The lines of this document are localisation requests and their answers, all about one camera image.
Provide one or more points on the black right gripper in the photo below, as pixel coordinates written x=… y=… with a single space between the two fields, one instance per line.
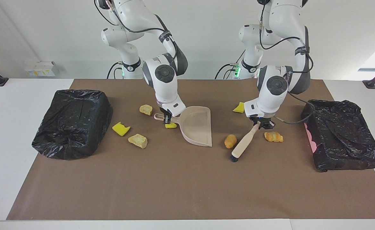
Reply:
x=165 y=113

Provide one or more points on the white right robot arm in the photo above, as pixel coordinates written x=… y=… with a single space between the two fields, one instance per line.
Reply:
x=165 y=83

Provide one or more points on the pink plastic bin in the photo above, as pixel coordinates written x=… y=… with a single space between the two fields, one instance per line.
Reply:
x=311 y=139

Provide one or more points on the beige hand brush black bristles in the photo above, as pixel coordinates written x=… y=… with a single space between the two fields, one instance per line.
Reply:
x=243 y=143

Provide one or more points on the yellow sponge green backing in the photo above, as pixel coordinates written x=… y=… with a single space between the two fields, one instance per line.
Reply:
x=238 y=108

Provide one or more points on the black crumpled trash bag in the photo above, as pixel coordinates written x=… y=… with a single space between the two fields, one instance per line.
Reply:
x=340 y=137

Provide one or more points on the beige plastic dustpan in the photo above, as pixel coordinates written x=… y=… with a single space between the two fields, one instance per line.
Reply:
x=197 y=127

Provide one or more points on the yellow notched sponge piece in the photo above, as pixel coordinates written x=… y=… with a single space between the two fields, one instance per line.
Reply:
x=120 y=129

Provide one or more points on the toy croissant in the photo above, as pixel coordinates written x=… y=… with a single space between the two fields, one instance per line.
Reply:
x=273 y=137

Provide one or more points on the small beige rock chunk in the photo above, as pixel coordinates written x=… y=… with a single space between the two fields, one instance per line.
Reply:
x=145 y=110

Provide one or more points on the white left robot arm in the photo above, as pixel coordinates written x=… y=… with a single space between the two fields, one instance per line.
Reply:
x=275 y=89

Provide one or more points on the yellow wavy sponge piece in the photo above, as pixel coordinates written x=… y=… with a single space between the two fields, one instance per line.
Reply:
x=172 y=126

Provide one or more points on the large beige rock chunk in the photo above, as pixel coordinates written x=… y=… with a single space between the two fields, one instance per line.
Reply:
x=137 y=140

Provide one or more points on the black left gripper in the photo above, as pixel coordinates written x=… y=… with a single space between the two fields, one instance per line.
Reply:
x=262 y=120

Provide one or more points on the black bag lined trash bin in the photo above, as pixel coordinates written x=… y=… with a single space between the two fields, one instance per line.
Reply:
x=72 y=127

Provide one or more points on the brown paper table mat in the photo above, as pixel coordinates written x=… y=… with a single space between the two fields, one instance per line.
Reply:
x=142 y=191

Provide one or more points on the white wall socket box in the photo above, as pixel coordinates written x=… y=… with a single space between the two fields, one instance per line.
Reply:
x=40 y=68

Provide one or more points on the brown toy bread roll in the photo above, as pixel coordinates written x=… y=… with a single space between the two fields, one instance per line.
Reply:
x=230 y=141

